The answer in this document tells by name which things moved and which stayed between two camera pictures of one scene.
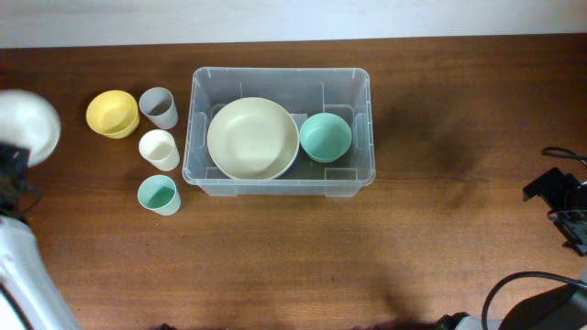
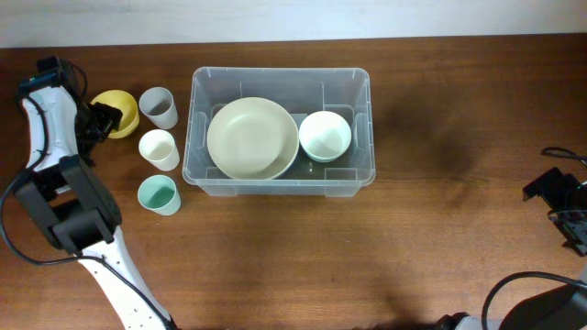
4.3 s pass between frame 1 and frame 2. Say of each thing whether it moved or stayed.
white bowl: moved
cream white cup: stayed
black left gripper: moved
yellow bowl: stayed
